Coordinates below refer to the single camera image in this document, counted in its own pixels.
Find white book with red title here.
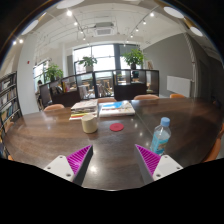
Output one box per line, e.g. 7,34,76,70
70,99,99,111

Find ceiling spot lights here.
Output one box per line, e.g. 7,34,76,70
11,9,158,46

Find clear blue-capped water bottle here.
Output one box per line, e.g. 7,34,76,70
149,116,172,157

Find tall dark bookshelf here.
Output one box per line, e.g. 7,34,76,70
0,70,23,134

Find potted green plant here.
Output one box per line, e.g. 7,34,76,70
78,55,98,73
121,48,146,70
44,63,64,83

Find orange chairs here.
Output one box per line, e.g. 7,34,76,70
43,93,224,163

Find yellow-edged book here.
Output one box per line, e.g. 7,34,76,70
69,112,98,119

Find white wall radiator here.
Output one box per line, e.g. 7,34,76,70
166,75,193,98

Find dark grey book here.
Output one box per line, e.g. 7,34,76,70
71,108,99,115

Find thick white blue-cover book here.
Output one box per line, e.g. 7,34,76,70
98,100,136,118

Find cream ceramic cup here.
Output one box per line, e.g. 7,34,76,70
81,113,99,135

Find ceiling air conditioner unit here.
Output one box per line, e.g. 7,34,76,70
93,22,116,38

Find flat round red coaster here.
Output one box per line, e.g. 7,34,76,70
109,122,125,132

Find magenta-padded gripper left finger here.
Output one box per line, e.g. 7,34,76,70
43,143,95,187

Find round white ceiling lamps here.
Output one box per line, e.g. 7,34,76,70
19,0,204,38

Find dark cubby shelf unit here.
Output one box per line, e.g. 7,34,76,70
39,69,160,108

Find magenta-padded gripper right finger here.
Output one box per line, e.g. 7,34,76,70
133,143,184,186

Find white red-edged book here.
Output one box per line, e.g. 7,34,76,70
68,115,85,121

